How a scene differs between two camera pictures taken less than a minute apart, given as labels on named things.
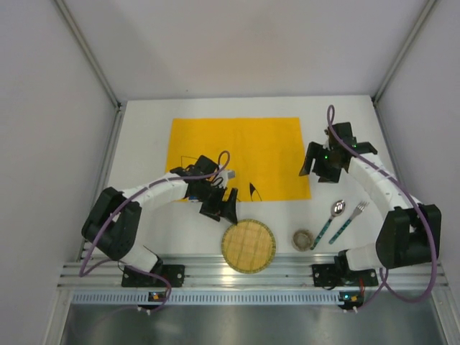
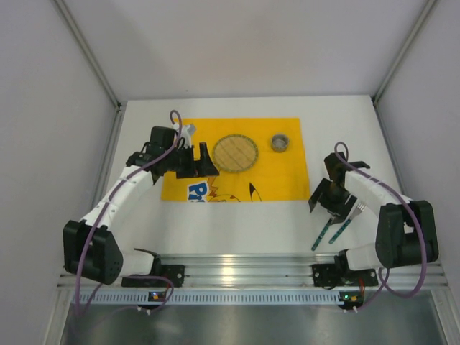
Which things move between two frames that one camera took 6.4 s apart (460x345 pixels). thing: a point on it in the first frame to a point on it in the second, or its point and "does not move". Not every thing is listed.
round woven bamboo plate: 249,246 to 235,153
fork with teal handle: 361,206 does not move
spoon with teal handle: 337,208 does not move
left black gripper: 218,203 to 195,162
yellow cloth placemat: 267,154 does not move
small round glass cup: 302,239 to 279,142
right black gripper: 320,164 to 334,208
